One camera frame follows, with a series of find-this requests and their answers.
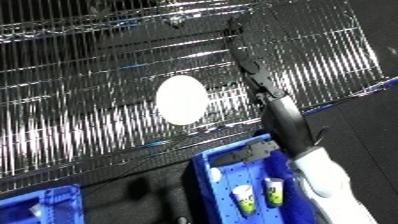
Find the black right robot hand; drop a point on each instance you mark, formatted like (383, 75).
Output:
(287, 126)

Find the pale right robot arm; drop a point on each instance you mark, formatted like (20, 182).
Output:
(323, 180)

